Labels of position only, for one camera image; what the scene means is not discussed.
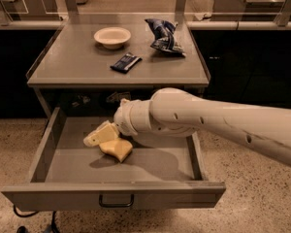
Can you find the small object on shelf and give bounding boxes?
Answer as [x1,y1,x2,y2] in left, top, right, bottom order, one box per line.
[106,92,131,103]

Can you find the white bowl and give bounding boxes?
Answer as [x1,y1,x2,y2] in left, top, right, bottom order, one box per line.
[94,27,131,50]

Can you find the blue crumpled chip bag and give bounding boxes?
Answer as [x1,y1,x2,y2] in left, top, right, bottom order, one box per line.
[145,18,185,56]

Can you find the black floor cable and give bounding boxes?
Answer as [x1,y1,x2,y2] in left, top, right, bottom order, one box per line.
[12,204,62,233]

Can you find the yellow wavy sponge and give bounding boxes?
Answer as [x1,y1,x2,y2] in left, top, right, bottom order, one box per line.
[99,138,133,162]

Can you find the background steel table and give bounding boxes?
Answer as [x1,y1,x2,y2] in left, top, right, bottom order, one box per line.
[211,0,285,21]

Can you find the black drawer handle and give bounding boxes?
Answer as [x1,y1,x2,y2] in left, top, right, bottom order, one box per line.
[99,194,134,209]

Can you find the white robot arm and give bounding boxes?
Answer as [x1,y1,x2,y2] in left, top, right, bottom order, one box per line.
[83,88,291,167]

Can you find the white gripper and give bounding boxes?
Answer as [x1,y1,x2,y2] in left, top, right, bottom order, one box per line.
[83,98,151,147]

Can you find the grey open top drawer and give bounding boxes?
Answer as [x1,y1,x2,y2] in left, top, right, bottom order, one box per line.
[1,107,226,211]

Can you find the dark blue snack bar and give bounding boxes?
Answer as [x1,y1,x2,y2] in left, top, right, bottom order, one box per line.
[111,52,142,74]

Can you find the grey metal counter cabinet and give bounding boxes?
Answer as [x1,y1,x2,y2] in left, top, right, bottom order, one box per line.
[25,13,211,121]

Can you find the white horizontal rail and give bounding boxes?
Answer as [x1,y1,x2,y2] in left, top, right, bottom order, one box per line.
[0,19,291,31]

